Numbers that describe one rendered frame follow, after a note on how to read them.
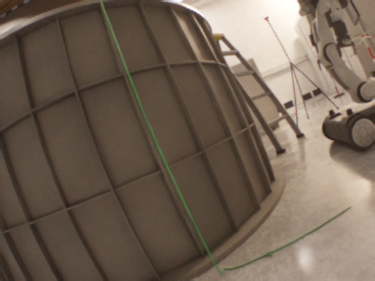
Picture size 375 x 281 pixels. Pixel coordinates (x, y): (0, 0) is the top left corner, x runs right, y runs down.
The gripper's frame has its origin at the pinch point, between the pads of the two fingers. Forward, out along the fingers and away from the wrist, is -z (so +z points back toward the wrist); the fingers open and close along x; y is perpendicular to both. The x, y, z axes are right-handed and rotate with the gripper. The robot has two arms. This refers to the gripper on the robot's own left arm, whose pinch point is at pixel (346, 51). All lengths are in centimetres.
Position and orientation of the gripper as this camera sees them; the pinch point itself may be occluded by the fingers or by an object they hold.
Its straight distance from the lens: 155.8
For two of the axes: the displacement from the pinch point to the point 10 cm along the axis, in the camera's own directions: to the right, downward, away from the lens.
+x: -9.4, 2.0, 2.7
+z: -2.1, -9.8, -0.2
